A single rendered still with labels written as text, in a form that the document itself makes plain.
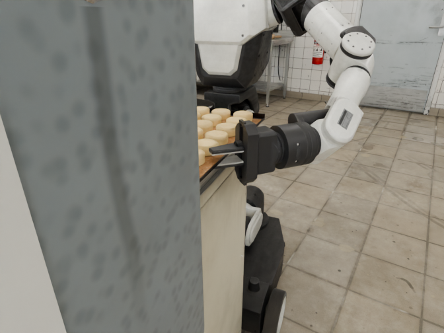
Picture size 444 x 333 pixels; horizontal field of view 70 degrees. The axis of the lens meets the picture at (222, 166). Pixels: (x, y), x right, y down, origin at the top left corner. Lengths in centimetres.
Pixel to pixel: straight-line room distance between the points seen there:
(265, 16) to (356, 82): 36
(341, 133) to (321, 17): 39
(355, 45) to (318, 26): 15
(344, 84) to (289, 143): 24
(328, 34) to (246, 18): 23
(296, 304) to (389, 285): 47
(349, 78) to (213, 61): 44
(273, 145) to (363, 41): 37
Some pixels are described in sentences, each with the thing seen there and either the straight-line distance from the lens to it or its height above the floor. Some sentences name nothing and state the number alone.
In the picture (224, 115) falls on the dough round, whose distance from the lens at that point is 83.
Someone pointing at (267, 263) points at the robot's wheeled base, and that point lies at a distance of 147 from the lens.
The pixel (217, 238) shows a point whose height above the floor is 69.
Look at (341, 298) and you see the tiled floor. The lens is 164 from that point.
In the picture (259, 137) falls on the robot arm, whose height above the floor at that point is 95.
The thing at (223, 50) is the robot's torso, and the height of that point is 105.
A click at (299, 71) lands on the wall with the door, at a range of 517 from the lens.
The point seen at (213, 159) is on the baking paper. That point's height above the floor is 90.
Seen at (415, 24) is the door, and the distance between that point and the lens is 488.
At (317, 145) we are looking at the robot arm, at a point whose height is 92.
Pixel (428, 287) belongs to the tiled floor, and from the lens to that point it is 186.
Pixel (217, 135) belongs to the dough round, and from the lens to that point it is 66.
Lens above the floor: 114
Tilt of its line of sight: 25 degrees down
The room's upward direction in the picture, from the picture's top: straight up
